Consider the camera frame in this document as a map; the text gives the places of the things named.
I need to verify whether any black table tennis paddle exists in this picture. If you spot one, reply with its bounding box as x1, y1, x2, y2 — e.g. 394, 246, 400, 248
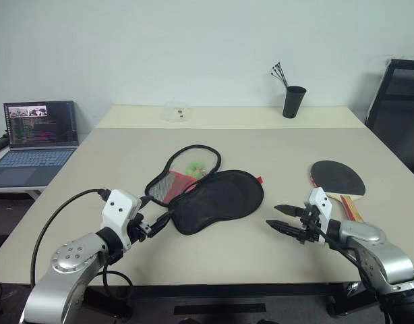
309, 159, 367, 223

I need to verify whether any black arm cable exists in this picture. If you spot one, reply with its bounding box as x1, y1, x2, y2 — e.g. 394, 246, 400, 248
323, 232, 365, 273
30, 188, 134, 306

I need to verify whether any black plastic cup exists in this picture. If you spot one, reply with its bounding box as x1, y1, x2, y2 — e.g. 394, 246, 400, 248
282, 85, 307, 119

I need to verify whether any open grey laptop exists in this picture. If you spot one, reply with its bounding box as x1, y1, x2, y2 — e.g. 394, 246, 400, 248
0, 100, 81, 188

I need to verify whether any black table frame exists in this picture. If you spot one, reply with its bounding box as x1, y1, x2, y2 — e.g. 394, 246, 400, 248
82, 282, 380, 324

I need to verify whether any clear plastic box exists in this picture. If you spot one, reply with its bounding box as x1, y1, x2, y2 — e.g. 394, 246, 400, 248
162, 99, 193, 123

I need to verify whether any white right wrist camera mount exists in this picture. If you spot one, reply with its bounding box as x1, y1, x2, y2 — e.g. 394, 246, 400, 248
304, 187, 334, 248

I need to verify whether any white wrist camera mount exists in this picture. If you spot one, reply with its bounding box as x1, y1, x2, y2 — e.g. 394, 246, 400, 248
101, 189, 142, 251
304, 187, 334, 248

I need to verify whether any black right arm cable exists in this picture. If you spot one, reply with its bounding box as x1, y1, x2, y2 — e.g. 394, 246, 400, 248
323, 232, 365, 273

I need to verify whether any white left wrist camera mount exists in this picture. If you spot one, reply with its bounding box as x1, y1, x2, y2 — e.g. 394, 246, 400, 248
101, 189, 142, 251

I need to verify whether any black mesh office chair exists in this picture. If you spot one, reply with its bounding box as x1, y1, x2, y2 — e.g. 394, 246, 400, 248
364, 58, 414, 186

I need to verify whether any white laptop stand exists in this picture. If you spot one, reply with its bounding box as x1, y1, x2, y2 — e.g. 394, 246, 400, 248
0, 184, 43, 203

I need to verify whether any black red paddle case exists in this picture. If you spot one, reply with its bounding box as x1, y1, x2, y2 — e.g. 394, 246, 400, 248
144, 144, 265, 236

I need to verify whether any black cable ties bundle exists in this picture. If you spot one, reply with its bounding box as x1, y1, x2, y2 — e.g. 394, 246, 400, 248
270, 61, 289, 88

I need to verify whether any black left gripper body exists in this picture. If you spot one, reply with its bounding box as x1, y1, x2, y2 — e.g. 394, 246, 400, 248
127, 212, 154, 244

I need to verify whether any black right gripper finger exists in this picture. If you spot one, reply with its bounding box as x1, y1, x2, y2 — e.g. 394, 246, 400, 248
265, 219, 302, 238
274, 204, 305, 217

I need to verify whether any green fuzzy ball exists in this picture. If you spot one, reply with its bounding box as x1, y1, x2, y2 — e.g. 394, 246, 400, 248
185, 160, 208, 179

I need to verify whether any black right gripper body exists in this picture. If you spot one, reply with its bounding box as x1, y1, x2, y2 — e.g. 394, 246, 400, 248
295, 203, 324, 244

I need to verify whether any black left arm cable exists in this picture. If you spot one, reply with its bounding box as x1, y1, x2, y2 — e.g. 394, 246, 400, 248
30, 188, 134, 306

